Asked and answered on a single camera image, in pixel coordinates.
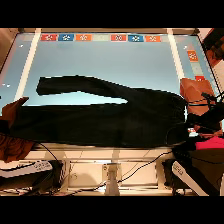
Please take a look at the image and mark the pink garment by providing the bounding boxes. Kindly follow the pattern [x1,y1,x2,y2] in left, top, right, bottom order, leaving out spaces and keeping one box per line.
[195,135,224,151]

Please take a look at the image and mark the black cable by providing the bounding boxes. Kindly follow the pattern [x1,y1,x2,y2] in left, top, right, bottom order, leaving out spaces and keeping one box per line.
[115,150,173,184]
[33,141,66,175]

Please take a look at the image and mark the black pants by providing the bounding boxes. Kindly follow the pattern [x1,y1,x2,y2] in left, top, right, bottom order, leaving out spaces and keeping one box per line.
[9,75,188,149]

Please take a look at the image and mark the silver frame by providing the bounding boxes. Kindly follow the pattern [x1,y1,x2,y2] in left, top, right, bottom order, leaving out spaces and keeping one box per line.
[0,147,224,197]

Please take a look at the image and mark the brown garment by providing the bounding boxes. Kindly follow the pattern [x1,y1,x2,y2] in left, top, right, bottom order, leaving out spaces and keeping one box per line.
[0,96,36,164]
[179,77,218,118]

